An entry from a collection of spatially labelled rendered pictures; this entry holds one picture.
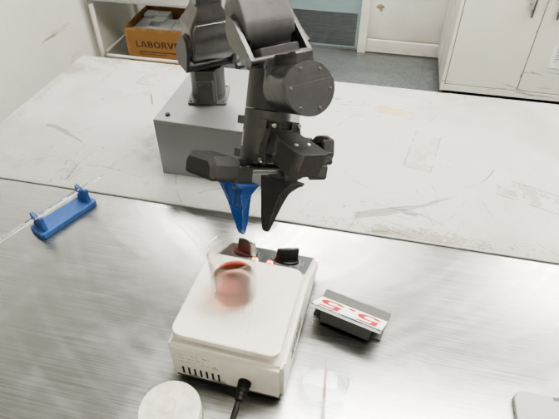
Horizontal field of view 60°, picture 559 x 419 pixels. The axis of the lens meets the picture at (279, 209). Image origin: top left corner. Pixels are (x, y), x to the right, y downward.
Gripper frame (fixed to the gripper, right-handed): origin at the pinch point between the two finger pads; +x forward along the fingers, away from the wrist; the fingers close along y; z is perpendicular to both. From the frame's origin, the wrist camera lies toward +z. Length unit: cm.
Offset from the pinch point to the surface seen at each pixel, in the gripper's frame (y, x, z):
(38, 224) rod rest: -18.1, 9.1, -28.4
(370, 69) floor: 216, -41, -164
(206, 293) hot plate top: -9.4, 8.6, 4.5
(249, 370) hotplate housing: -8.3, 14.4, 12.1
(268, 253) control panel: 3.2, 6.8, -0.3
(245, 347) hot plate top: -9.4, 11.3, 12.3
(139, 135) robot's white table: 3.5, -3.6, -42.4
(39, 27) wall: 27, -32, -202
